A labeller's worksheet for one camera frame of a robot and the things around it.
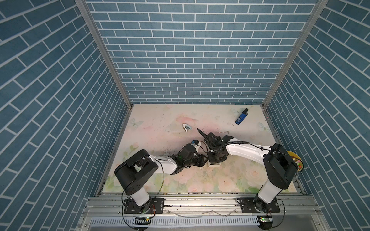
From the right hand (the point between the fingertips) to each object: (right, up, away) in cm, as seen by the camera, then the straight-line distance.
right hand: (212, 161), depth 88 cm
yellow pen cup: (+45, +4, -11) cm, 46 cm away
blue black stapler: (+27, +28, +23) cm, 45 cm away
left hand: (-2, +1, -2) cm, 3 cm away
